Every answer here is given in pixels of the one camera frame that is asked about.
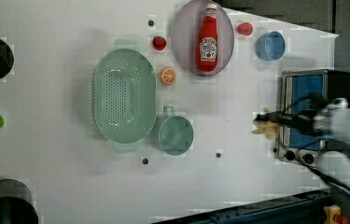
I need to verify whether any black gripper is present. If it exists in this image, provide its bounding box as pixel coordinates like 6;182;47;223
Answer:
254;110;316;135

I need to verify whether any peeled toy banana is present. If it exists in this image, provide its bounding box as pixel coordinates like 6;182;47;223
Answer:
252;108;280;140

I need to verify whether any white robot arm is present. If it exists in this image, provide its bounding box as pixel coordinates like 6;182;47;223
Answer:
252;94;350;201

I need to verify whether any green mug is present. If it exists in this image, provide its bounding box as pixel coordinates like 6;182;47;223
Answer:
157;106;194;156

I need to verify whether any silver toaster oven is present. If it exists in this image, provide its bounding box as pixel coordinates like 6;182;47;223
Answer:
277;69;350;166

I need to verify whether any blue cup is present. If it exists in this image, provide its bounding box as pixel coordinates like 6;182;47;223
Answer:
255;31;286;61

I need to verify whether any red toy fruit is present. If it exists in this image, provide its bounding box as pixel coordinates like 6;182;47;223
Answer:
237;22;253;36

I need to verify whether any red ketchup bottle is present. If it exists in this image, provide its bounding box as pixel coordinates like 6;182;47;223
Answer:
195;3;218;72

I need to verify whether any orange slice toy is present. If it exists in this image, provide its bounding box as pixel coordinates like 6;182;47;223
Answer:
159;67;176;85

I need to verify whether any grey oval plate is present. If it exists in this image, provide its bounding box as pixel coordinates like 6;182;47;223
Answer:
171;0;234;76

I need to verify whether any red toy strawberry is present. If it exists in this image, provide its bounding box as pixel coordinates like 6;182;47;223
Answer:
152;36;167;50

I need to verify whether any green oval colander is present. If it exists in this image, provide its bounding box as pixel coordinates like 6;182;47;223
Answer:
92;39;157;153

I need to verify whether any black round object lower left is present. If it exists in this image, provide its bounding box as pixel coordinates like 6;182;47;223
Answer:
0;179;39;224

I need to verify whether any blue metal frame rail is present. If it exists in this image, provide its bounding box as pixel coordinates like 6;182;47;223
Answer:
153;190;332;224

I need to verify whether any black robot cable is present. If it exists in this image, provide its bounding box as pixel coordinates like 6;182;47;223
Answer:
283;92;350;206

